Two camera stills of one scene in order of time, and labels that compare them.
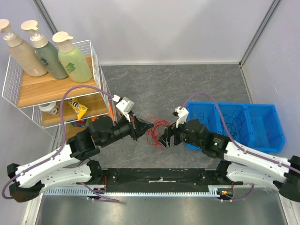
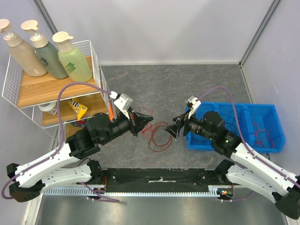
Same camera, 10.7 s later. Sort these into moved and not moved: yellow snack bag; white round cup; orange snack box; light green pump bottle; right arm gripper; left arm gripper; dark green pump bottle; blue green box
Moved: left arm gripper; right arm gripper
Not moved: blue green box; light green pump bottle; dark green pump bottle; yellow snack bag; white round cup; orange snack box
